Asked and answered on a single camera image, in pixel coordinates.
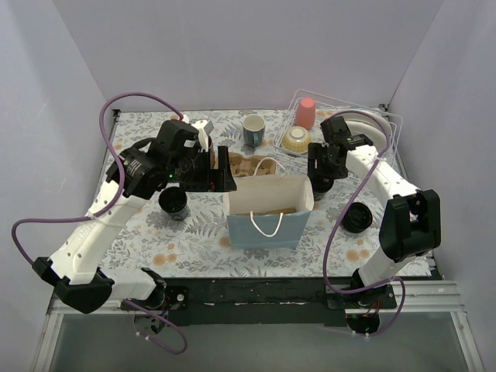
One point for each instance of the white plate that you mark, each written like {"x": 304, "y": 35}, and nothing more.
{"x": 366, "y": 117}
{"x": 374, "y": 134}

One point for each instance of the yellow patterned bowl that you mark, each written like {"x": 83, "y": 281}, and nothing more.
{"x": 296, "y": 140}

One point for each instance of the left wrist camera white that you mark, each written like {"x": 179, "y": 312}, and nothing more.
{"x": 204, "y": 127}

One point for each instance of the white plate back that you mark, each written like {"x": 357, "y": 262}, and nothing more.
{"x": 366, "y": 117}

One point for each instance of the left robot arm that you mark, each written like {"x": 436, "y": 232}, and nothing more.
{"x": 180, "y": 153}

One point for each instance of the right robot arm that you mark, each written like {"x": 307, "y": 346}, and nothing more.
{"x": 411, "y": 224}

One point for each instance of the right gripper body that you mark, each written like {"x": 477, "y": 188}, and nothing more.
{"x": 320, "y": 170}

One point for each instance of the white blue paper bag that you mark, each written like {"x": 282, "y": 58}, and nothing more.
{"x": 270, "y": 207}

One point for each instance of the blue ceramic mug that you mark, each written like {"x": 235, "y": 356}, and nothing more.
{"x": 253, "y": 130}

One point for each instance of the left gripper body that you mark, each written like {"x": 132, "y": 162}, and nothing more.
{"x": 211, "y": 177}

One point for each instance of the dark takeout coffee cup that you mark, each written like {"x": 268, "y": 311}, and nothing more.
{"x": 320, "y": 187}

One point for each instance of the pink plastic cup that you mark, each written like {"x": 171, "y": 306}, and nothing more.
{"x": 305, "y": 114}

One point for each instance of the white wire dish rack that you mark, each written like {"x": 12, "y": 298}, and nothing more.
{"x": 325, "y": 107}

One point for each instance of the single brown cup carrier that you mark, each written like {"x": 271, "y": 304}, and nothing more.
{"x": 279, "y": 211}

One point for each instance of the white plate front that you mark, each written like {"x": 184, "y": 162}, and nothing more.
{"x": 374, "y": 134}

